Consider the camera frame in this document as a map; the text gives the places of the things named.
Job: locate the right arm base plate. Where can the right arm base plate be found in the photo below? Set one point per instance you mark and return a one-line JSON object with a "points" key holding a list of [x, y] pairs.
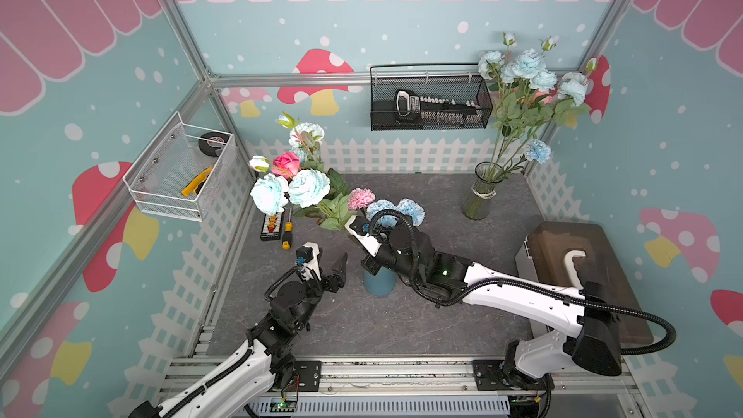
{"points": [[490, 375]]}

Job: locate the black wire mesh basket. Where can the black wire mesh basket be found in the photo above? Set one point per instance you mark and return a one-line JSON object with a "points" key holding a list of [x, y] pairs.
{"points": [[452, 81]]}

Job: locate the white blue rose stem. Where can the white blue rose stem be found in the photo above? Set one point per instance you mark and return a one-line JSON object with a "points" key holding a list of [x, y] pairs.
{"points": [[305, 140]]}

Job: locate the teal ceramic vase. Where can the teal ceramic vase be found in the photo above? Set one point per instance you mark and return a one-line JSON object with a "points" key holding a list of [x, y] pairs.
{"points": [[378, 280]]}

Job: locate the black tape roll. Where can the black tape roll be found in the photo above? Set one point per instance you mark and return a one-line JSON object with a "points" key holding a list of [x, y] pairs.
{"points": [[212, 144]]}

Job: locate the clear glass vase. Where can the clear glass vase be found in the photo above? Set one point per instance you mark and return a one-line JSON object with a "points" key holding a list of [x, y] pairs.
{"points": [[479, 199]]}

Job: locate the pink rose stem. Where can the pink rose stem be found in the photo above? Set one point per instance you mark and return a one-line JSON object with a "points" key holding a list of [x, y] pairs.
{"points": [[287, 165]]}

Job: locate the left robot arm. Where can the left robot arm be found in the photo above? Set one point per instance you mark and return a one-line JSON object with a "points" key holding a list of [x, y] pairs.
{"points": [[264, 361]]}

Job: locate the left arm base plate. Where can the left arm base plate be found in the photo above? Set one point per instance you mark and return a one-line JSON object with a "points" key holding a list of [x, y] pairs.
{"points": [[299, 376]]}

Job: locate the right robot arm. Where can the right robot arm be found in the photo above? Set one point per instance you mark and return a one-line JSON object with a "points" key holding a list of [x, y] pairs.
{"points": [[584, 327]]}

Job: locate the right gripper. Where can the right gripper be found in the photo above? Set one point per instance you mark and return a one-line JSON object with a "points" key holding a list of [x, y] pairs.
{"points": [[369, 259]]}

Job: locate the white wire mesh basket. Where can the white wire mesh basket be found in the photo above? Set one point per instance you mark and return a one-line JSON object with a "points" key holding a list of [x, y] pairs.
{"points": [[168, 164]]}

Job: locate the light blue rose bouquet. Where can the light blue rose bouquet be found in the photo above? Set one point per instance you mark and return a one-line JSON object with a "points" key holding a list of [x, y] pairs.
{"points": [[527, 96]]}

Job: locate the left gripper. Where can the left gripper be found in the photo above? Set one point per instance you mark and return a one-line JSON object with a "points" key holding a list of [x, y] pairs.
{"points": [[338, 280]]}

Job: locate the light blue rose stem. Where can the light blue rose stem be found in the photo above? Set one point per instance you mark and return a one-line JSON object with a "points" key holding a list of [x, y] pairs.
{"points": [[311, 193]]}

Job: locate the socket bit set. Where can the socket bit set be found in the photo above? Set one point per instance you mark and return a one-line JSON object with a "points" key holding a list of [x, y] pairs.
{"points": [[411, 107]]}

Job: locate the yellow black screwdriver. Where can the yellow black screwdriver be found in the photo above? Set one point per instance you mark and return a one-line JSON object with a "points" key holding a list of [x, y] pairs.
{"points": [[287, 233]]}

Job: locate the pink carnation stem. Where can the pink carnation stem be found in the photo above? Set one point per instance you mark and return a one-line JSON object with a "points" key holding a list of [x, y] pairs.
{"points": [[360, 198]]}

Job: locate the yellow utility knife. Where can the yellow utility knife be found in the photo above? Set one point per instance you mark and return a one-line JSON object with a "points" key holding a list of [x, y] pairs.
{"points": [[194, 187]]}

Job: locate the green circuit board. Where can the green circuit board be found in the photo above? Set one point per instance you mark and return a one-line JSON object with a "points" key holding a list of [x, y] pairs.
{"points": [[282, 405]]}

